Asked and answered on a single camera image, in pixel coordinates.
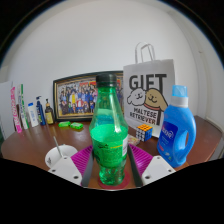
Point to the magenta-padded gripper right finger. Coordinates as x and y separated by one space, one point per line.
155 169

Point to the white paper gift bag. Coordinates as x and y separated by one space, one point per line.
146 96

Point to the colourful puzzle cube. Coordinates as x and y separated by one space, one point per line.
144 132

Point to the green plastic drink bottle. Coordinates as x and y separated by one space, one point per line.
109 140

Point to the white spoon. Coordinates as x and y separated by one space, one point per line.
57 146

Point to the framed group photo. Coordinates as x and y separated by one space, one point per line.
75 98

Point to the white flat panel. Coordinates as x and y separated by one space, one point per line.
4 110

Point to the long pink box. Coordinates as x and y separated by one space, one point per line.
15 111

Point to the amber pump bottle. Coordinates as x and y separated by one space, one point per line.
49 115

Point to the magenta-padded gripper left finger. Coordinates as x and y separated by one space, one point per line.
68 170

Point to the white bottle with blue cap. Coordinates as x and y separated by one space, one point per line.
33 116

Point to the blue detergent bottle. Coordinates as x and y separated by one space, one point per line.
175 133

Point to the flat round red coaster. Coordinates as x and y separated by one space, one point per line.
126 181

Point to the white paper cup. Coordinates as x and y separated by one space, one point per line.
53 158

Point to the long green white box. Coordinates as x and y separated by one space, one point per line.
23 110

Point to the brown wooden side table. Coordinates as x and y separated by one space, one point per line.
208 133

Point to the dark blue pump bottle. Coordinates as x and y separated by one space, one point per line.
40 113

